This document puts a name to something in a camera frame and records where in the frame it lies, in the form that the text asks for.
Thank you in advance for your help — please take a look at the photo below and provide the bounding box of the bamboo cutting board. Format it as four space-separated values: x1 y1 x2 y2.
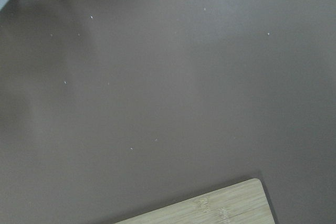
121 178 275 224

